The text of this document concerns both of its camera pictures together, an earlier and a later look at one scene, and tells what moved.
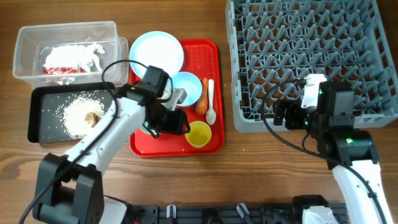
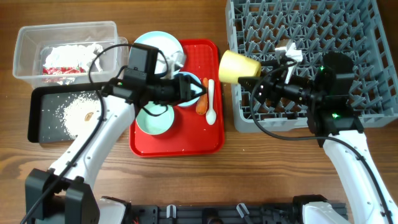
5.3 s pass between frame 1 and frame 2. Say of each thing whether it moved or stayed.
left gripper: moved
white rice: stayed
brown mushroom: stayed
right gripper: moved
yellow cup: moved
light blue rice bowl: stayed
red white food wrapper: stayed
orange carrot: stayed
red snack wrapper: stayed
